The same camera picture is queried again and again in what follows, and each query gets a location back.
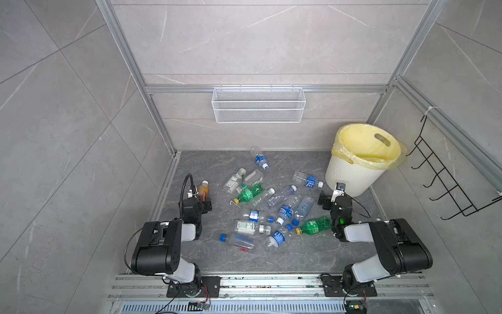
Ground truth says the orange tea bottle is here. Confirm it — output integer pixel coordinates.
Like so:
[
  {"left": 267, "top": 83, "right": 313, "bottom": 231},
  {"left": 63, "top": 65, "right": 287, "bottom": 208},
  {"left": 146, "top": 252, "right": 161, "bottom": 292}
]
[{"left": 197, "top": 180, "right": 209, "bottom": 202}]

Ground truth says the clear bottle blue label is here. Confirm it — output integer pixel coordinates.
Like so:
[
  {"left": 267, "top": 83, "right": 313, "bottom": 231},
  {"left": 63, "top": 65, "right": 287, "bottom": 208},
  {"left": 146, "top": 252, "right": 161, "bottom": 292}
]
[{"left": 293, "top": 171, "right": 324, "bottom": 188}]

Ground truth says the clear bottle green label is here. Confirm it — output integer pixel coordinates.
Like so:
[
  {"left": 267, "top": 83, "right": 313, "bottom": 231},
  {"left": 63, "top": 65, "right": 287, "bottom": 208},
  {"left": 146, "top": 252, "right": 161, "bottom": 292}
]
[{"left": 225, "top": 168, "right": 247, "bottom": 193}]

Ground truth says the green sprite bottle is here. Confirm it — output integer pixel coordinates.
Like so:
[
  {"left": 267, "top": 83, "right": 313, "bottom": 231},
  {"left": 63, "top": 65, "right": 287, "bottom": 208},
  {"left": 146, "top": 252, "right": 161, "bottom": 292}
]
[
  {"left": 295, "top": 217, "right": 332, "bottom": 235},
  {"left": 233, "top": 183, "right": 263, "bottom": 205}
]

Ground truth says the clear square bottle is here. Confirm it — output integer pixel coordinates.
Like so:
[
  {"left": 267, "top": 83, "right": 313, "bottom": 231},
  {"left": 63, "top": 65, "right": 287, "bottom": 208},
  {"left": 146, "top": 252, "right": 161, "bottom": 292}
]
[{"left": 244, "top": 170, "right": 264, "bottom": 186}]

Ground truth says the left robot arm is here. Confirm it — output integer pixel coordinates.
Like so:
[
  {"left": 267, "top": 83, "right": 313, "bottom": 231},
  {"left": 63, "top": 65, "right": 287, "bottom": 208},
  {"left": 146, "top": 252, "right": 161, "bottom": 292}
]
[{"left": 124, "top": 197, "right": 212, "bottom": 299}]

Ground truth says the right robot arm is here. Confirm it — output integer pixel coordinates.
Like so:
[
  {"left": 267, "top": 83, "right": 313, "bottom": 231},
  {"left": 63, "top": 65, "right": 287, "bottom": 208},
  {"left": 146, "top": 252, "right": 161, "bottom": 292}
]
[{"left": 318, "top": 192, "right": 433, "bottom": 296}]

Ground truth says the white bin with yellow bag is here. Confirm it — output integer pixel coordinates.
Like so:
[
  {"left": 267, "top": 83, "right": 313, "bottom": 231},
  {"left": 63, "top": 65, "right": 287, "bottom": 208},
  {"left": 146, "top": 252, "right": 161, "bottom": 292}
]
[{"left": 325, "top": 124, "right": 407, "bottom": 197}]

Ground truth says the pocari sweat bottle centre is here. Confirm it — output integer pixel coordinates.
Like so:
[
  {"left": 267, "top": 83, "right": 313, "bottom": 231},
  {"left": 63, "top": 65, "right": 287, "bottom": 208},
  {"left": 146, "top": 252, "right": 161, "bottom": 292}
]
[{"left": 276, "top": 195, "right": 301, "bottom": 226}]

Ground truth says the white label square bottle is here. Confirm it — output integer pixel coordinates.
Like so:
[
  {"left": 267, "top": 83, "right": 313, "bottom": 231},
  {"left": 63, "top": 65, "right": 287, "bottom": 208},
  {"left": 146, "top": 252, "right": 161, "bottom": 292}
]
[{"left": 234, "top": 220, "right": 271, "bottom": 236}]

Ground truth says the clear bottle blue cap front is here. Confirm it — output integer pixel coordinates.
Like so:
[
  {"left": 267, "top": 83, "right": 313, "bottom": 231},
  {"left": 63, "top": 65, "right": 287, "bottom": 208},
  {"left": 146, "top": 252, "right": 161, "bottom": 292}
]
[{"left": 219, "top": 234, "right": 255, "bottom": 252}]

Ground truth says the small blue label bottle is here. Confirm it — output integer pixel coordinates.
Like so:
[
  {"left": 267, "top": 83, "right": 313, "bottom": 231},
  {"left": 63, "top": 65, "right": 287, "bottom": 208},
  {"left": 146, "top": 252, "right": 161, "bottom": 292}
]
[{"left": 243, "top": 209, "right": 275, "bottom": 224}]

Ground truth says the pocari bottle white cap front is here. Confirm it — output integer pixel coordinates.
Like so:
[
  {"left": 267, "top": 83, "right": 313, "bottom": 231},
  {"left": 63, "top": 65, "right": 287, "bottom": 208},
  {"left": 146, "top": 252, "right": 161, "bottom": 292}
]
[{"left": 265, "top": 224, "right": 295, "bottom": 248}]

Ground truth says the clear bottle white cap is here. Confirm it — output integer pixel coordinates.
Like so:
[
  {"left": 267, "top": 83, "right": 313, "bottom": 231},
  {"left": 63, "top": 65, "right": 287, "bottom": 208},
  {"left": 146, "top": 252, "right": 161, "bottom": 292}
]
[{"left": 251, "top": 188, "right": 275, "bottom": 208}]

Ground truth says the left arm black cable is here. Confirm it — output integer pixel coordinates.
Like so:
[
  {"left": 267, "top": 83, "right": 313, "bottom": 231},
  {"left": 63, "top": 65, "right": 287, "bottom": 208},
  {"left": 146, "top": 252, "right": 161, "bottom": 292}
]
[{"left": 178, "top": 173, "right": 196, "bottom": 209}]

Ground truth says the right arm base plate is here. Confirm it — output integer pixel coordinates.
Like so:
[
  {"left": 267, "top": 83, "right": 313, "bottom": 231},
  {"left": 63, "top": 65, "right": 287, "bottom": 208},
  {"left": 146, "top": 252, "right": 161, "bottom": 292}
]
[{"left": 319, "top": 273, "right": 377, "bottom": 297}]

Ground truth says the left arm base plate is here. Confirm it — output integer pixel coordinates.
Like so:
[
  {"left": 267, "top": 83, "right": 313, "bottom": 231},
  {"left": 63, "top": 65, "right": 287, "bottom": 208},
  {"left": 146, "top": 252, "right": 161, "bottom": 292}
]
[{"left": 166, "top": 276, "right": 222, "bottom": 298}]

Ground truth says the black wire hook rack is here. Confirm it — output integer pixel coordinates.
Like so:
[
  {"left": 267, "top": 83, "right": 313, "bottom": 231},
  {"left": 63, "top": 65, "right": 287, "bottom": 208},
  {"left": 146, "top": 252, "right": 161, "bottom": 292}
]
[{"left": 406, "top": 115, "right": 501, "bottom": 221}]

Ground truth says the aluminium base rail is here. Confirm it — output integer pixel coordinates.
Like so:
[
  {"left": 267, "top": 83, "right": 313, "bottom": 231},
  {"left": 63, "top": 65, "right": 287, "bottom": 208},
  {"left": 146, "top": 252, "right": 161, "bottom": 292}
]
[{"left": 99, "top": 273, "right": 442, "bottom": 313}]

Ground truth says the white wire mesh basket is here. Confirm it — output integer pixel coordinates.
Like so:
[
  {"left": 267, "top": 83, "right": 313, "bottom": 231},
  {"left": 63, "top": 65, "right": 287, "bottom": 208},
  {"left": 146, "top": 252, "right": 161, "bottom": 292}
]
[{"left": 211, "top": 87, "right": 307, "bottom": 124}]

